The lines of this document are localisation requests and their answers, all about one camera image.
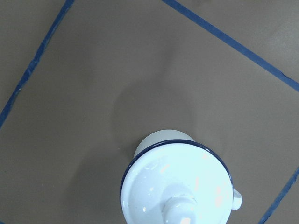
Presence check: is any white enamel cup blue rim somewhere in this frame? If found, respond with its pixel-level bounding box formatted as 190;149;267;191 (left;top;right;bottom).
128;130;242;210

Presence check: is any white enamel cup lid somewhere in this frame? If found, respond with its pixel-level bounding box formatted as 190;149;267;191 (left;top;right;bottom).
120;140;242;224

